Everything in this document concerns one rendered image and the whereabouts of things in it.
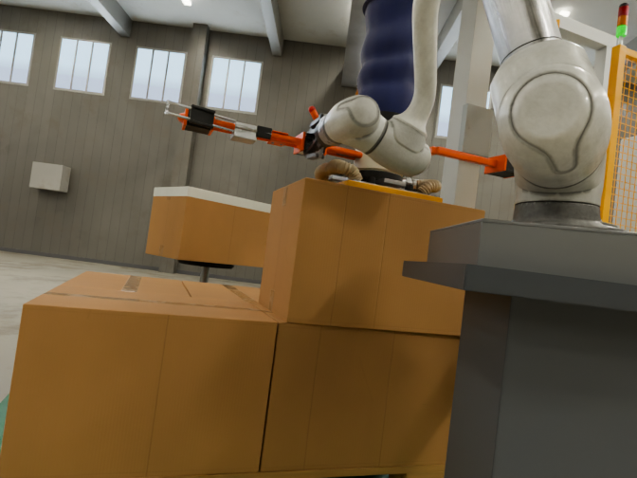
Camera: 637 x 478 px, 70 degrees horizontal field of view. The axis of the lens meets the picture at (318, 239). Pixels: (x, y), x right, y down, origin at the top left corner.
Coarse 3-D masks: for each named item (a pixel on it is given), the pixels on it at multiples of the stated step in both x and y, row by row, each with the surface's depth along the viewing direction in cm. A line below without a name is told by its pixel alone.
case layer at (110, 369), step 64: (64, 320) 104; (128, 320) 109; (192, 320) 114; (256, 320) 120; (64, 384) 104; (128, 384) 109; (192, 384) 114; (256, 384) 120; (320, 384) 126; (384, 384) 133; (448, 384) 140; (64, 448) 104; (128, 448) 109; (192, 448) 114; (256, 448) 120; (320, 448) 126; (384, 448) 133
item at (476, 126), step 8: (464, 104) 276; (472, 104) 274; (464, 112) 275; (472, 112) 274; (480, 112) 276; (488, 112) 278; (464, 120) 274; (472, 120) 274; (480, 120) 276; (488, 120) 278; (464, 128) 273; (472, 128) 274; (480, 128) 276; (488, 128) 279; (464, 136) 273; (472, 136) 274; (480, 136) 276; (488, 136) 279; (464, 144) 273; (472, 144) 274; (480, 144) 276; (488, 144) 279; (464, 152) 273; (472, 152) 275; (480, 152) 276; (488, 152) 279
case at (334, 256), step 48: (288, 192) 139; (336, 192) 127; (384, 192) 131; (288, 240) 132; (336, 240) 127; (384, 240) 131; (288, 288) 125; (336, 288) 127; (384, 288) 131; (432, 288) 137
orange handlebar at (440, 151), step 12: (180, 120) 129; (216, 120) 131; (228, 132) 136; (276, 132) 137; (276, 144) 142; (288, 144) 143; (348, 156) 150; (360, 156) 148; (456, 156) 132; (468, 156) 133; (480, 156) 135
